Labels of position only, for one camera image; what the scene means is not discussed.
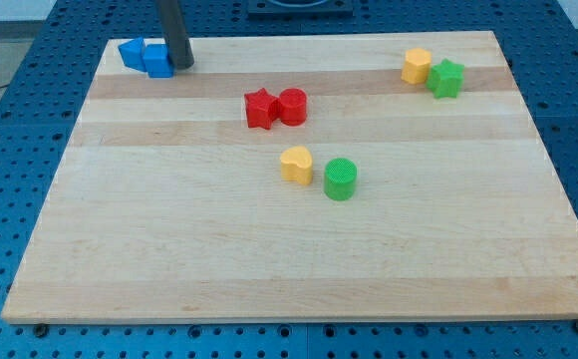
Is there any blue triangle block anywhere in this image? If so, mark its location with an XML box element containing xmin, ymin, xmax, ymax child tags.
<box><xmin>118</xmin><ymin>37</ymin><xmax>145</xmax><ymax>72</ymax></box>

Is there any yellow hexagon block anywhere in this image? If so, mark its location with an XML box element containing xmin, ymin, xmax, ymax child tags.
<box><xmin>401</xmin><ymin>48</ymin><xmax>432</xmax><ymax>85</ymax></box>

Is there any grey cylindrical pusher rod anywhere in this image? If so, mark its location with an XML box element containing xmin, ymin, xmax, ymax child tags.
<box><xmin>154</xmin><ymin>0</ymin><xmax>194</xmax><ymax>70</ymax></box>

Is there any red cylinder block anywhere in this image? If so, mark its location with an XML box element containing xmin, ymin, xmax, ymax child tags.
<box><xmin>278</xmin><ymin>88</ymin><xmax>307</xmax><ymax>127</ymax></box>

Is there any green star block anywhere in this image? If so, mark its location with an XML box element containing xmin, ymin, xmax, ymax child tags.
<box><xmin>426</xmin><ymin>59</ymin><xmax>465</xmax><ymax>99</ymax></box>

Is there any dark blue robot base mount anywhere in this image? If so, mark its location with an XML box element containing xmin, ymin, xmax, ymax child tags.
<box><xmin>247</xmin><ymin>0</ymin><xmax>354</xmax><ymax>19</ymax></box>

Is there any blue cube block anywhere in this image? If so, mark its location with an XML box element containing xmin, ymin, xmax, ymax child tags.
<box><xmin>143</xmin><ymin>44</ymin><xmax>174</xmax><ymax>78</ymax></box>

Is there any light wooden board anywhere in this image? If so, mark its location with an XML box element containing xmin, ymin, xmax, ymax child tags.
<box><xmin>1</xmin><ymin>31</ymin><xmax>578</xmax><ymax>324</ymax></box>

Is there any yellow heart block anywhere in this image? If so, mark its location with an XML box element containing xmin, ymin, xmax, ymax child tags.
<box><xmin>280</xmin><ymin>146</ymin><xmax>313</xmax><ymax>185</ymax></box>

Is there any green cylinder block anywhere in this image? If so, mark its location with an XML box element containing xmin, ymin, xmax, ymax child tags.
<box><xmin>323</xmin><ymin>158</ymin><xmax>358</xmax><ymax>201</ymax></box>

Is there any red star block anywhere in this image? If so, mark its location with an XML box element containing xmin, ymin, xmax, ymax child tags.
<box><xmin>244</xmin><ymin>88</ymin><xmax>279</xmax><ymax>130</ymax></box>

